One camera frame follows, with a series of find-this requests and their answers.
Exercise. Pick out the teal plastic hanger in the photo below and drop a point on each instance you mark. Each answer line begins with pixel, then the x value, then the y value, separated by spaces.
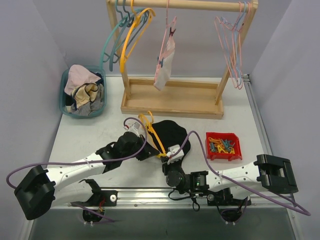
pixel 120 19

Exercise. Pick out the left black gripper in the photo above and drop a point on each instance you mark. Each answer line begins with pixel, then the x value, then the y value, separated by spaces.
pixel 146 152

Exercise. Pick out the pile of clothes in basket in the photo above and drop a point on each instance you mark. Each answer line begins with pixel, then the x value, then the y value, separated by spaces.
pixel 80 85

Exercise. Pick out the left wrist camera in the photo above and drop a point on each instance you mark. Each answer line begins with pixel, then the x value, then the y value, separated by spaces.
pixel 135 128

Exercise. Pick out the teal plastic laundry basket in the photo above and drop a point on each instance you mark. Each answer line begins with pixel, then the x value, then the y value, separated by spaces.
pixel 63 110

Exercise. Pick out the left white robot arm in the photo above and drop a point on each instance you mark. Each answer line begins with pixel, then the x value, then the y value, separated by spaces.
pixel 39 189

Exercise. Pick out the colourful clothes pegs in bin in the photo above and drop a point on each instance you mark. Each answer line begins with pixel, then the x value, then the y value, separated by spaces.
pixel 222 146

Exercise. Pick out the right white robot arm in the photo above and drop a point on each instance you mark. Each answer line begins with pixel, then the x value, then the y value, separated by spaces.
pixel 267 173

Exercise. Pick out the yellow plastic hanger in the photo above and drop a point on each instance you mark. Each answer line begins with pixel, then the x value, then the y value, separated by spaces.
pixel 141 21
pixel 148 123

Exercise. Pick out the black underwear with beige band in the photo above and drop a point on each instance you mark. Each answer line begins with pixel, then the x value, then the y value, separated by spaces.
pixel 170 134

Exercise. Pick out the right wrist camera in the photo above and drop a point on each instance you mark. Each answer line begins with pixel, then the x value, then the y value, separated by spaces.
pixel 174 154

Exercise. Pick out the aluminium mounting rail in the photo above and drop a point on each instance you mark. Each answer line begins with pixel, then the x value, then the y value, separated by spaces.
pixel 85 196

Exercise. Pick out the blue grey plastic hanger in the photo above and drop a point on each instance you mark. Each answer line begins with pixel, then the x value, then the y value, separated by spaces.
pixel 123 36

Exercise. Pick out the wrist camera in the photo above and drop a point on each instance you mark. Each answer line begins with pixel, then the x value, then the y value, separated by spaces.
pixel 135 128
pixel 174 154

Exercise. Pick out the white pink hanging underwear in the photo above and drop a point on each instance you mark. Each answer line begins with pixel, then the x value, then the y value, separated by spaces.
pixel 164 70

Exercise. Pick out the pink wire hanger with garment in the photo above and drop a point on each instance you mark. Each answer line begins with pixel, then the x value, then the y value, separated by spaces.
pixel 170 28

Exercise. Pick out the wooden clothes rack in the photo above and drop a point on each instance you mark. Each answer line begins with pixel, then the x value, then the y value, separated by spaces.
pixel 193 99

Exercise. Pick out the red plastic clip bin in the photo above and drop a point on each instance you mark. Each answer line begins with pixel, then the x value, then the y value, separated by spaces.
pixel 223 156

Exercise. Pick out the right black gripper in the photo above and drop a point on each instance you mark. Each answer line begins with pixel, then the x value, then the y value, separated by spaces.
pixel 165 160

